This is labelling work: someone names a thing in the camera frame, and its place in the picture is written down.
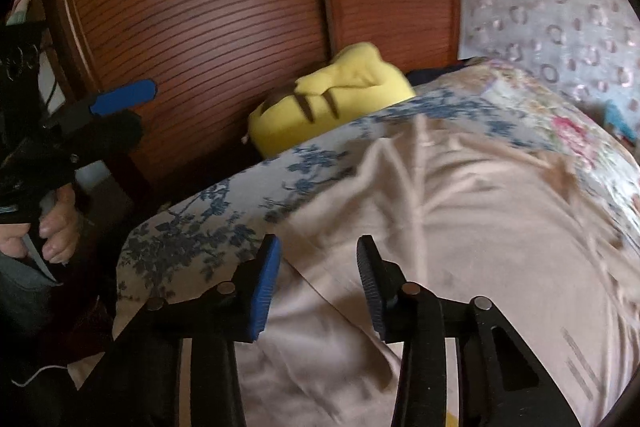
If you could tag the circle-patterned wall curtain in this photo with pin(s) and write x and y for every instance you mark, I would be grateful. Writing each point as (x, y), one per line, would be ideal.
(584, 50)

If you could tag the beige printed t-shirt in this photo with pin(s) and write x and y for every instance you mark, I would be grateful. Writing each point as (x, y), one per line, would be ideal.
(463, 214)

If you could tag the wooden slatted wardrobe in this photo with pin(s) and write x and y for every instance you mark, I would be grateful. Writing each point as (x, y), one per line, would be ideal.
(214, 61)

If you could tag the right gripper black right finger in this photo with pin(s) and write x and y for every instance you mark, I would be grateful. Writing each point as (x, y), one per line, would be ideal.
(382, 282)

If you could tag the yellow plush toy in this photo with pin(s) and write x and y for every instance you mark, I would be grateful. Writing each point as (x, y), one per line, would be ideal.
(357, 82)

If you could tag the blue floral white bedsheet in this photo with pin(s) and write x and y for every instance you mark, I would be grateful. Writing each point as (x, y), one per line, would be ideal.
(196, 243)

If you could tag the person's left hand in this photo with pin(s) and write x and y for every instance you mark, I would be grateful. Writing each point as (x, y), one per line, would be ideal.
(60, 229)

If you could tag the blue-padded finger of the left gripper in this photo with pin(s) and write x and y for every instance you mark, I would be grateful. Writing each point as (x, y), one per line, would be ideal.
(125, 97)

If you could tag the blue tissue box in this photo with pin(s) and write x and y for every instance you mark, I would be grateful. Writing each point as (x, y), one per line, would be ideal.
(615, 124)

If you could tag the pink floral quilt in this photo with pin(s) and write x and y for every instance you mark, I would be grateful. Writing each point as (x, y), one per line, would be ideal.
(609, 171)

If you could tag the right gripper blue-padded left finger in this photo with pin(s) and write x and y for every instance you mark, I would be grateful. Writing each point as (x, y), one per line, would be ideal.
(255, 280)

